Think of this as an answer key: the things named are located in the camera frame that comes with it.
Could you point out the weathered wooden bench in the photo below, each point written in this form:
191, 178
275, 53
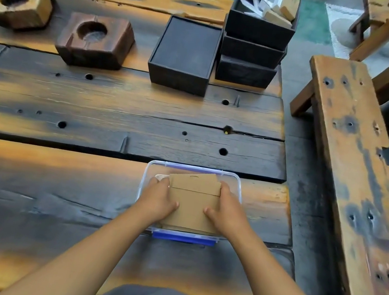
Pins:
359, 183

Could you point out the person's left forearm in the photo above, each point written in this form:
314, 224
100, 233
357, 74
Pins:
81, 259

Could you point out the person's right thumb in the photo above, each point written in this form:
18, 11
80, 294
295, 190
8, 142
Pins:
209, 211

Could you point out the empty open black box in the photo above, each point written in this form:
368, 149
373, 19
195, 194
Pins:
185, 48

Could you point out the black box holding small items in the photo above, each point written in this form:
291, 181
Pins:
258, 30

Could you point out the person's right hand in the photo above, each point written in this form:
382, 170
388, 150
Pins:
230, 215

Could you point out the white rug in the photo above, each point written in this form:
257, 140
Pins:
344, 29

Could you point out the person's right forearm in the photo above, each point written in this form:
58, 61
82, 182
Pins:
276, 287

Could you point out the dark wooden block with hole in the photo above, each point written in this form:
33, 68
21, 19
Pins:
93, 43

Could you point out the clear plastic container blue clips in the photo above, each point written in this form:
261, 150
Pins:
181, 238

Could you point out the stack of brown cardboard cards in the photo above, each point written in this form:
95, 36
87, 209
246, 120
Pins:
191, 206

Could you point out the person's left hand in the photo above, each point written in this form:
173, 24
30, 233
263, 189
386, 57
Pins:
156, 201

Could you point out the person's left thumb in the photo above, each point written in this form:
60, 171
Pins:
173, 206

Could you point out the small tan wooden block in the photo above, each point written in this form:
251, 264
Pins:
290, 4
276, 19

